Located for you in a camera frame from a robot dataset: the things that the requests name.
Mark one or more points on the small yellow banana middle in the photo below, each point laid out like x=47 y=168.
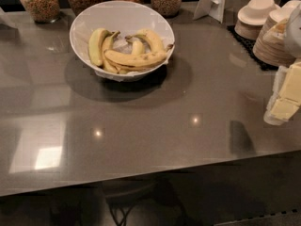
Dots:
x=138 y=47

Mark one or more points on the greenish yellow banana left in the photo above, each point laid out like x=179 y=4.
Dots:
x=95 y=45

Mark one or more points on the glass cereal jar far left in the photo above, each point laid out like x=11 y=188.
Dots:
x=42 y=11

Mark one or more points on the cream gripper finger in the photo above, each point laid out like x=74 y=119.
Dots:
x=287 y=89

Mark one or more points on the curved yellow banana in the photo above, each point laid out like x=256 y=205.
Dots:
x=108 y=44

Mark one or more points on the stack of paper bowls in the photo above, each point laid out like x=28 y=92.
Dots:
x=269 y=46
x=252 y=17

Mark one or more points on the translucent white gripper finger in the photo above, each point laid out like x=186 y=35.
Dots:
x=273 y=91

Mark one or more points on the dark metal stool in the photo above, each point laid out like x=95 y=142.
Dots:
x=144 y=201

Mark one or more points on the yellow banana back right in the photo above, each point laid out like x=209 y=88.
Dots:
x=150 y=37

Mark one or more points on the stack of paper bowls back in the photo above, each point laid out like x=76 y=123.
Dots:
x=252 y=17

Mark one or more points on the stack of paper bowls front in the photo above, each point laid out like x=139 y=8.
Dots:
x=269 y=46

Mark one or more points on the black rubber mat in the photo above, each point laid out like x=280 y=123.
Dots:
x=248 y=46

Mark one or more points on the white paper sign stand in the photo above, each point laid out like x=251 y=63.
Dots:
x=212 y=8

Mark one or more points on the long yellow banana front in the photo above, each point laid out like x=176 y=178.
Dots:
x=143 y=60

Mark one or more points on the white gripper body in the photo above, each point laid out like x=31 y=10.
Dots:
x=294 y=32

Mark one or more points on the white bowl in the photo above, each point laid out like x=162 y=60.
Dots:
x=125 y=17

